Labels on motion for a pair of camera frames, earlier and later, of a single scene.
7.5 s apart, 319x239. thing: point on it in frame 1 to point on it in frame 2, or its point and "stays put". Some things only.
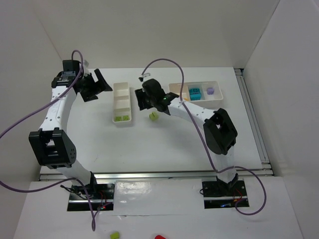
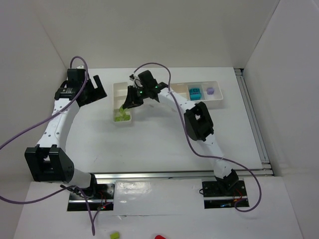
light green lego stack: [153, 116] to [122, 111]
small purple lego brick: [210, 90] stays put
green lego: [126, 118] stays put
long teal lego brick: [195, 94] stays put
